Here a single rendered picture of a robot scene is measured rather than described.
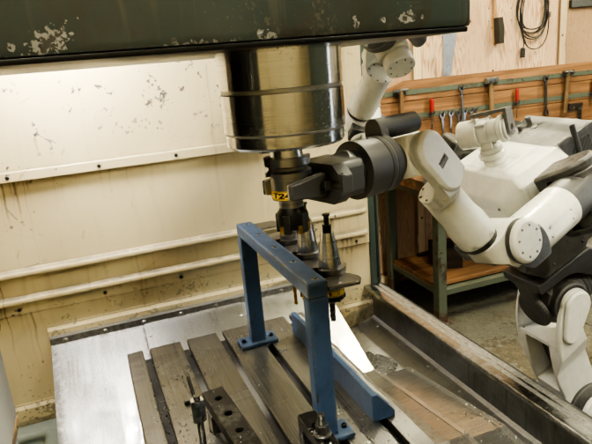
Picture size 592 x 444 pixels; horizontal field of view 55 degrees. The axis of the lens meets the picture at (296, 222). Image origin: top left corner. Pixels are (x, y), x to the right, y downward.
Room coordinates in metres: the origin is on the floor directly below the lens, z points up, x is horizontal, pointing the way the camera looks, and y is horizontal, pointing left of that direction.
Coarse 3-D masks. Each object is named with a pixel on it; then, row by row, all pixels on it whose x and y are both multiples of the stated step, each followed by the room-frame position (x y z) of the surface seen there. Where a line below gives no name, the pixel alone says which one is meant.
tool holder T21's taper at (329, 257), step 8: (320, 232) 1.01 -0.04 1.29; (320, 240) 1.01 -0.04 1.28; (328, 240) 1.00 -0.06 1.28; (320, 248) 1.01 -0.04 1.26; (328, 248) 1.00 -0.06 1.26; (336, 248) 1.00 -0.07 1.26; (320, 256) 1.00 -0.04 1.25; (328, 256) 0.99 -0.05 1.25; (336, 256) 1.00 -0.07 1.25; (320, 264) 1.00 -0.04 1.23; (328, 264) 0.99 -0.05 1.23; (336, 264) 1.00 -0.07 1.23
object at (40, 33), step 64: (0, 0) 0.53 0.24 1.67; (64, 0) 0.55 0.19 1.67; (128, 0) 0.57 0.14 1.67; (192, 0) 0.59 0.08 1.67; (256, 0) 0.61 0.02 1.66; (320, 0) 0.64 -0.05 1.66; (384, 0) 0.66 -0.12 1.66; (448, 0) 0.69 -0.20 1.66; (0, 64) 0.53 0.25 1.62; (64, 64) 0.64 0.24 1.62; (128, 64) 0.93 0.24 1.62
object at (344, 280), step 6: (336, 276) 0.98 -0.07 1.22; (342, 276) 0.98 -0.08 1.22; (348, 276) 0.97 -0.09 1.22; (354, 276) 0.97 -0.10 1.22; (330, 282) 0.95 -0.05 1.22; (336, 282) 0.95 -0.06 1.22; (342, 282) 0.95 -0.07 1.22; (348, 282) 0.94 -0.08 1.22; (354, 282) 0.94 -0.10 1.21; (360, 282) 0.95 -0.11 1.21; (330, 288) 0.93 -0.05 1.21; (336, 288) 0.93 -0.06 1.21
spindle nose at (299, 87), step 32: (224, 64) 0.71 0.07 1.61; (256, 64) 0.68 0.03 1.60; (288, 64) 0.67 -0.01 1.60; (320, 64) 0.69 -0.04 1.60; (224, 96) 0.72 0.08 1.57; (256, 96) 0.68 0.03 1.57; (288, 96) 0.67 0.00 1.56; (320, 96) 0.69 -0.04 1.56; (224, 128) 0.73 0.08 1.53; (256, 128) 0.68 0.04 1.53; (288, 128) 0.67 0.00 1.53; (320, 128) 0.68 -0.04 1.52
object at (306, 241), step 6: (312, 228) 1.11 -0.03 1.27; (300, 234) 1.10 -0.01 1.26; (306, 234) 1.10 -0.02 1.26; (312, 234) 1.10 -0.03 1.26; (300, 240) 1.10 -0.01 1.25; (306, 240) 1.10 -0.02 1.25; (312, 240) 1.10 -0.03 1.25; (300, 246) 1.10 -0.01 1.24; (306, 246) 1.10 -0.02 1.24; (312, 246) 1.10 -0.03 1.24; (300, 252) 1.10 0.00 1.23; (306, 252) 1.09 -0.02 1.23; (312, 252) 1.10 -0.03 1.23
